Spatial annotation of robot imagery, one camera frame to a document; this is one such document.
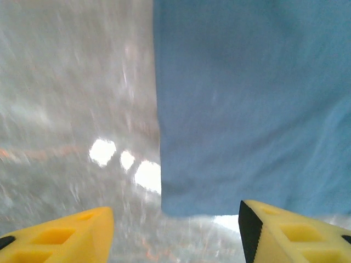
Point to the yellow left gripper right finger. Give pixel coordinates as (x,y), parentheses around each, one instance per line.
(296,241)

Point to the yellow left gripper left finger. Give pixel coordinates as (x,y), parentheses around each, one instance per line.
(68,241)

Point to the dark blue t-shirt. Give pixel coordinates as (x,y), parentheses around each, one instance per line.
(246,96)

